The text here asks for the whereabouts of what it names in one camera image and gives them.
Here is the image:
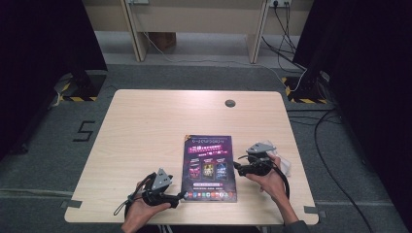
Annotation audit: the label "long black floor cable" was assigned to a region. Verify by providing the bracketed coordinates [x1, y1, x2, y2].
[286, 108, 375, 233]

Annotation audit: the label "white waffle cloth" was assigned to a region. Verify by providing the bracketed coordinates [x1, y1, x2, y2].
[258, 139, 292, 178]

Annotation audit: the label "brown cardboard box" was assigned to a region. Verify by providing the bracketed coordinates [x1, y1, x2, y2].
[149, 32, 178, 51]

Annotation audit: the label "grey floor tape piece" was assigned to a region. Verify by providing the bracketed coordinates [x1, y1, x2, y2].
[59, 199, 84, 210]
[303, 205, 327, 218]

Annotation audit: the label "right hand-held gripper black cable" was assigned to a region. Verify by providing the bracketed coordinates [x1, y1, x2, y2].
[237, 154, 292, 200]

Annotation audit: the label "black curtain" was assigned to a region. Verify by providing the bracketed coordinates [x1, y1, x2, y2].
[292, 0, 412, 224]
[0, 0, 109, 160]

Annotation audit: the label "black cables from wall socket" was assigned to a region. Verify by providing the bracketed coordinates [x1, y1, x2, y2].
[261, 0, 307, 72]

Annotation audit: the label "stand base with hazard tape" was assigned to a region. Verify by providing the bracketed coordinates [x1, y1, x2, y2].
[52, 70, 108, 103]
[281, 71, 329, 105]

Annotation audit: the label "magazine with reddish cover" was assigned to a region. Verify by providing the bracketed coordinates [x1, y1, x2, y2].
[180, 134, 238, 204]

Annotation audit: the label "person's right hand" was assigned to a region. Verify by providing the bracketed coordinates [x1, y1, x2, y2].
[245, 152, 287, 205]

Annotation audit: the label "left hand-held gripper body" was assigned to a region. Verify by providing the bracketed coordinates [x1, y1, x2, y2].
[139, 168, 174, 208]

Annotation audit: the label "person's left hand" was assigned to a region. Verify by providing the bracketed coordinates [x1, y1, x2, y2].
[120, 181, 172, 233]

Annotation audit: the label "long white floor cable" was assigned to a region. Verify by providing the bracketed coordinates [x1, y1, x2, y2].
[142, 32, 287, 89]

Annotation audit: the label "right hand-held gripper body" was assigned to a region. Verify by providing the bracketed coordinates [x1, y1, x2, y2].
[245, 142, 277, 178]

